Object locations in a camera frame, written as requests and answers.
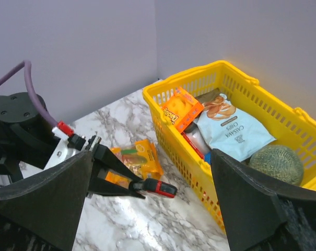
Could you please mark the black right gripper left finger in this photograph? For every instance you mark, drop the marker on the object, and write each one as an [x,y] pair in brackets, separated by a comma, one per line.
[42,212]

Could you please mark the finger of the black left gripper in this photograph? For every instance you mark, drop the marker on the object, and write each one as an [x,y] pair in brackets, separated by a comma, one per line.
[109,161]
[105,188]

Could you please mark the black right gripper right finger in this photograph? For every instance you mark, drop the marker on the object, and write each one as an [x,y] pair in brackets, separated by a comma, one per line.
[260,212]

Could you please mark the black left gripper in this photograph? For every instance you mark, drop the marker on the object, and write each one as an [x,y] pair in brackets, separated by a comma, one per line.
[25,136]

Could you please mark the red black utility knife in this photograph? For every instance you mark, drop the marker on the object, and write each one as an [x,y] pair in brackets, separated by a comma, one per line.
[154,186]

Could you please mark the orange snack box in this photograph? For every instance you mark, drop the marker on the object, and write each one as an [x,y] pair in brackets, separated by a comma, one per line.
[181,109]

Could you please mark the orange gummy candy bag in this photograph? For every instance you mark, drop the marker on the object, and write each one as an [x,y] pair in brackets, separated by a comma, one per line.
[140,158]

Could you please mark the green netted melon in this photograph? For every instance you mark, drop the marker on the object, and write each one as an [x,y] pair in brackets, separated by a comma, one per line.
[280,162]

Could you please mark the silver red can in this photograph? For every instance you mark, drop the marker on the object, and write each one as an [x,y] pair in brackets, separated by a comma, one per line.
[194,137]

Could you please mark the light blue cassava chips bag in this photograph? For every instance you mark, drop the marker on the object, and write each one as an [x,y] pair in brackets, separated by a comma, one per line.
[225,127]

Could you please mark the yellow plastic shopping basket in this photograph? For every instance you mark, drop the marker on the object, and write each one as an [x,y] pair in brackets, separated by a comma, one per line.
[291,127]

